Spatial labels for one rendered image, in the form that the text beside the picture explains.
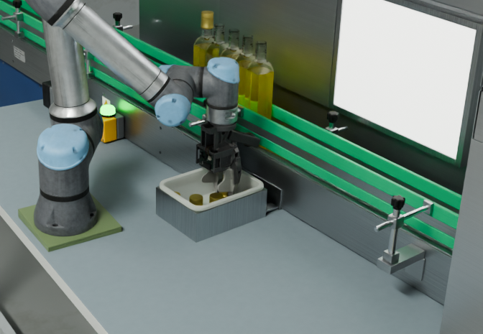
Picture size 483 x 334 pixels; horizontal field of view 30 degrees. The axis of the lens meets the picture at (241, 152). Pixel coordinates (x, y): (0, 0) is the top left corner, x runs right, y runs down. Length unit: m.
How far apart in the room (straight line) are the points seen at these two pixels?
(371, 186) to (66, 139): 0.71
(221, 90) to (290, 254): 0.42
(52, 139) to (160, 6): 0.95
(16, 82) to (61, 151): 1.27
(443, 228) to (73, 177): 0.84
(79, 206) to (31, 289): 1.25
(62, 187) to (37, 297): 1.25
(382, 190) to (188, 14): 1.03
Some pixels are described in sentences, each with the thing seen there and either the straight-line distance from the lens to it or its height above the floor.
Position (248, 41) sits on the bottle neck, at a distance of 2.36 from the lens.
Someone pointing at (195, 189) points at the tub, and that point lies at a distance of 2.32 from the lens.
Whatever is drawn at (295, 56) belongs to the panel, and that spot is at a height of 1.08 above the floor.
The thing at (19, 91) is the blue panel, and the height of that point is 0.66.
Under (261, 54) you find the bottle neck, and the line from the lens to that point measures 2.32.
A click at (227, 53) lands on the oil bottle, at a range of 2.41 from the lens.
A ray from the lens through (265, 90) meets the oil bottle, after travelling 2.35.
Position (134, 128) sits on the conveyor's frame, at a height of 0.81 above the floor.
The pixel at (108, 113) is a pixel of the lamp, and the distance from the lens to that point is 2.65.
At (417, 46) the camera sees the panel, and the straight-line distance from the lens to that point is 2.12.
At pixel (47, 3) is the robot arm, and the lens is 1.96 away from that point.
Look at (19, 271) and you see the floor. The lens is 3.49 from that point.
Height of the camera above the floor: 1.88
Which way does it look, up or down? 25 degrees down
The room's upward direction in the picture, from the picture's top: 2 degrees clockwise
